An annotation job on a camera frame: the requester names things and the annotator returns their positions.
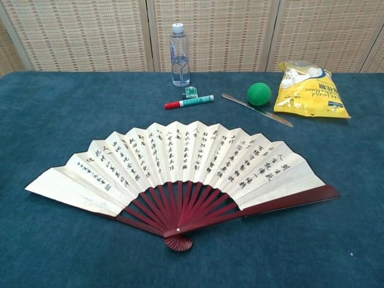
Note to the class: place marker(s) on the red ribbed paper folding fan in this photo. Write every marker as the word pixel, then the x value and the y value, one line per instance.
pixel 180 156

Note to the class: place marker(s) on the green white marker red cap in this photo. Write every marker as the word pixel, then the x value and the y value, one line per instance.
pixel 195 101

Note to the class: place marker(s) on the silver metal table knife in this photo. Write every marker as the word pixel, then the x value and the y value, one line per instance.
pixel 258 111

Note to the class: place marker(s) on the green foam ball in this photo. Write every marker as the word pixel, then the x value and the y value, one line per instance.
pixel 259 94

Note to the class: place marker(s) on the clear plastic water bottle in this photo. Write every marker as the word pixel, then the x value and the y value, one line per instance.
pixel 180 60

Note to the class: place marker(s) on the yellow marshmallow snack bag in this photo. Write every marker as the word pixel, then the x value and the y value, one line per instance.
pixel 312 96

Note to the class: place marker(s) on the blue felt table cover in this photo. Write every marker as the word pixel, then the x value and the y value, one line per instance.
pixel 60 114

